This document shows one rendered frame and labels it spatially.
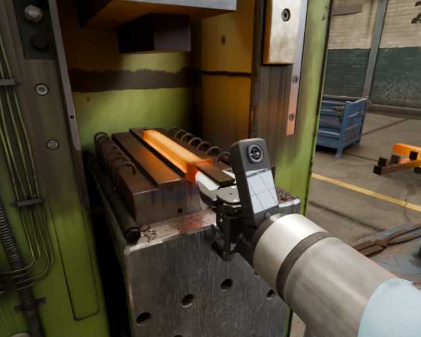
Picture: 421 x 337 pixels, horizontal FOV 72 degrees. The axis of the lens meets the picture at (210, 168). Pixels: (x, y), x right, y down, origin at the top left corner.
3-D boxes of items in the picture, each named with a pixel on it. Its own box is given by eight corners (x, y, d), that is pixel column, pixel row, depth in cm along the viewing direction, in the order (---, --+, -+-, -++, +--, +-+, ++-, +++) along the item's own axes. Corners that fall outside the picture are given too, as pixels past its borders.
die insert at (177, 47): (191, 51, 56) (190, 17, 54) (154, 50, 53) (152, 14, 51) (146, 53, 81) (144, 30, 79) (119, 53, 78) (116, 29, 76)
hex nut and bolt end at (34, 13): (50, 50, 49) (41, 3, 47) (31, 49, 48) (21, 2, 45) (49, 50, 51) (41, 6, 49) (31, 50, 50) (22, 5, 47)
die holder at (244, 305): (284, 348, 78) (303, 198, 62) (146, 428, 61) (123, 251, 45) (194, 240, 124) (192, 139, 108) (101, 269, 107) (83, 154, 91)
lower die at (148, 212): (230, 202, 60) (232, 164, 57) (135, 227, 51) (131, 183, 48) (162, 150, 95) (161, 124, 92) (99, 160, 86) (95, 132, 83)
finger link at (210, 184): (184, 200, 52) (210, 225, 45) (183, 170, 50) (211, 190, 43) (199, 196, 54) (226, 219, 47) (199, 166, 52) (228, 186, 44)
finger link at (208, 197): (189, 190, 46) (218, 216, 39) (189, 182, 46) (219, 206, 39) (214, 184, 49) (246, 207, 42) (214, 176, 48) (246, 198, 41)
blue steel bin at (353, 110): (361, 145, 429) (370, 95, 403) (340, 158, 375) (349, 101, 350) (289, 132, 506) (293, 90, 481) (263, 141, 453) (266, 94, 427)
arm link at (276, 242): (281, 245, 28) (346, 220, 33) (251, 220, 32) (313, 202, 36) (271, 312, 32) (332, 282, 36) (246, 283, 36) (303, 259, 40)
